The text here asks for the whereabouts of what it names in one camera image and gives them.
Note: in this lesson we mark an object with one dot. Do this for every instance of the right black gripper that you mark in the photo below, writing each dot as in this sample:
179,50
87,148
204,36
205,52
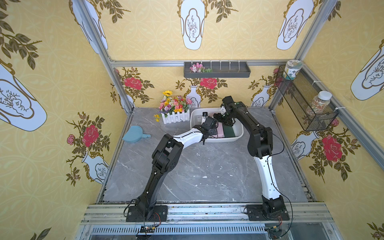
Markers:
222,117

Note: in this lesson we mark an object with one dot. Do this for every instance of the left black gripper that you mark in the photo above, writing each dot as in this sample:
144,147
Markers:
210,124

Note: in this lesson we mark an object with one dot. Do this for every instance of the pink pencil case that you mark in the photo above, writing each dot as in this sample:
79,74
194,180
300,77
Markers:
220,129

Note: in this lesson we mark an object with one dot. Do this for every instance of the clear pencil case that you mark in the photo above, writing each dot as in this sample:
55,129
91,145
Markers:
197,120

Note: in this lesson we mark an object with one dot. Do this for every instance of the green pencil case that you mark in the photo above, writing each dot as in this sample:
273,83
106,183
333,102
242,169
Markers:
228,131

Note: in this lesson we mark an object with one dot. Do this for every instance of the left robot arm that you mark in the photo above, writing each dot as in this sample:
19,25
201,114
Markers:
165,158

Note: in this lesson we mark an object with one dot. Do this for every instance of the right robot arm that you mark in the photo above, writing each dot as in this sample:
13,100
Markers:
260,146

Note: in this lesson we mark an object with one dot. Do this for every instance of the flowers in white fence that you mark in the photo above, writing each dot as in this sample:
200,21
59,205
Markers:
173,109

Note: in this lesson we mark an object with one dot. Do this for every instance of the pink flowers in tray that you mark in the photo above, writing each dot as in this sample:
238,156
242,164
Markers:
199,68

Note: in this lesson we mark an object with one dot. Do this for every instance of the patterned tin jar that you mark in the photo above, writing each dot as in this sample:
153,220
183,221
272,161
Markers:
292,68

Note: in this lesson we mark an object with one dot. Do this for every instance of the glass jar white lid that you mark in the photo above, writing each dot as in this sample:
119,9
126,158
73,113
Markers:
319,103

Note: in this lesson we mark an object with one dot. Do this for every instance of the small circuit board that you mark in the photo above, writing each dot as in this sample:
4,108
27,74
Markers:
147,229

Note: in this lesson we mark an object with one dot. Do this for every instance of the grey wall shelf tray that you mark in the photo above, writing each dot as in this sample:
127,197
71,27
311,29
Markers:
221,69

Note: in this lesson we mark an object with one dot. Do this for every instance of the black wire basket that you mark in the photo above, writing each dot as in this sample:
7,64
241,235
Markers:
299,93

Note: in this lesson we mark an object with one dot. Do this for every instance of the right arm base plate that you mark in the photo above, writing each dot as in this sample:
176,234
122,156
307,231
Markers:
263,213

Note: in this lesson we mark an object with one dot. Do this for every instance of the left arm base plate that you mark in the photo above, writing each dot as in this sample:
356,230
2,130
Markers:
157,214

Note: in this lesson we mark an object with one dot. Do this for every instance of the aluminium front rail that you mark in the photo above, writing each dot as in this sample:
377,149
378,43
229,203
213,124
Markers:
308,221

